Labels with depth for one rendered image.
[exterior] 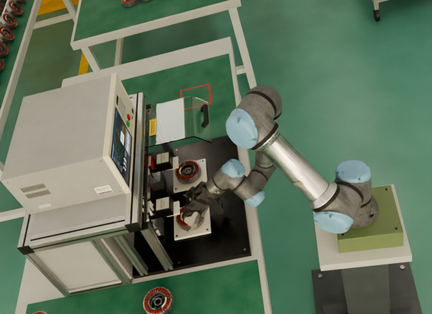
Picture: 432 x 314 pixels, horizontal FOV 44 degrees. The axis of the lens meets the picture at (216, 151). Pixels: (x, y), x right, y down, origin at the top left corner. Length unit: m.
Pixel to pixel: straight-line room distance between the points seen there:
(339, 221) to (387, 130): 1.71
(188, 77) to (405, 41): 1.75
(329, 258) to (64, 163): 0.99
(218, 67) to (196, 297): 1.31
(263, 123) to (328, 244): 0.61
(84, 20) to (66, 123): 1.80
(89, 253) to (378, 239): 1.03
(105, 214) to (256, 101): 0.66
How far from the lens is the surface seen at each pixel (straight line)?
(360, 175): 1.83
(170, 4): 3.52
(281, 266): 2.90
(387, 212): 2.02
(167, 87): 2.86
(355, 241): 1.97
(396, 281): 2.80
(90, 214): 1.93
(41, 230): 2.00
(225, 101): 2.65
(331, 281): 2.80
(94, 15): 3.73
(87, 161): 1.81
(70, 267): 2.10
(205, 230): 2.14
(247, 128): 1.61
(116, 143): 1.89
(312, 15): 4.39
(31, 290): 2.37
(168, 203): 2.09
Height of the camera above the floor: 2.49
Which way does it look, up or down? 46 degrees down
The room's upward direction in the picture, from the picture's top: 21 degrees counter-clockwise
